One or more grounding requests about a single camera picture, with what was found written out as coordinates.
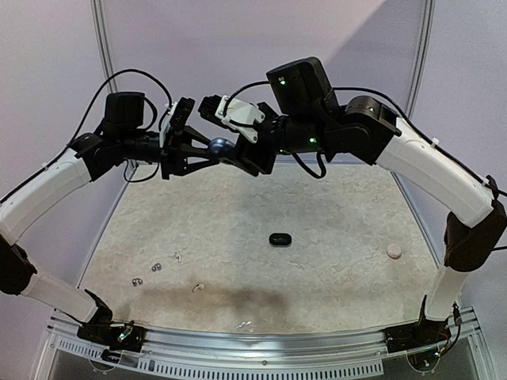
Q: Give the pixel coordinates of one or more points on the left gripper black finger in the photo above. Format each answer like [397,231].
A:
[191,135]
[193,164]

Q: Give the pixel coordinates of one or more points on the white stem earbud lower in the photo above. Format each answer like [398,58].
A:
[198,287]

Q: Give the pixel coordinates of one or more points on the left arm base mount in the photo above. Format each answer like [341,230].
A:
[117,336]

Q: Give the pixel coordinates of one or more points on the aluminium front rail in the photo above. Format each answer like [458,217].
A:
[466,358]

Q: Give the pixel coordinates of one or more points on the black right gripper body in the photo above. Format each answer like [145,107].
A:
[253,152]

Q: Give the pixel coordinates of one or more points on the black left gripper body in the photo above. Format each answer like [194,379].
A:
[169,153]

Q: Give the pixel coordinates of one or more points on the pink round charging case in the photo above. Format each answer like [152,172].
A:
[394,251]

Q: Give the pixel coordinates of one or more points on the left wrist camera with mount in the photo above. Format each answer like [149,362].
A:
[175,115]

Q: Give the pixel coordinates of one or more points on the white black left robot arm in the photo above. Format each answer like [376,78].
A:
[119,137]

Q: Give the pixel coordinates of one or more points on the purple silver earbud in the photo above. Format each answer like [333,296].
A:
[156,268]
[137,282]

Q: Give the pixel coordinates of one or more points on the perforated white front panel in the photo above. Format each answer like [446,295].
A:
[74,360]

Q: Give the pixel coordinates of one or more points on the aluminium corner post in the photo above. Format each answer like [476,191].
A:
[98,17]
[421,53]

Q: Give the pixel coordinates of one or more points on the aluminium right corner post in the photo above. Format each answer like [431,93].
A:
[421,53]

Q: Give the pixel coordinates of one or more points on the blue-grey oval charging case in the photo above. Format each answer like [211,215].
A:
[222,150]

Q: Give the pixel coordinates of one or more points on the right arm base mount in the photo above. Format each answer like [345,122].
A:
[418,334]

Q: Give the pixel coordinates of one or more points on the black earbud charging case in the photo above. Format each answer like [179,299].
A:
[280,239]

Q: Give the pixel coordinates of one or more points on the aluminium left corner post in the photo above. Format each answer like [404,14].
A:
[98,17]

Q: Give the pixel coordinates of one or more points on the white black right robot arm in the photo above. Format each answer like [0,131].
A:
[312,120]

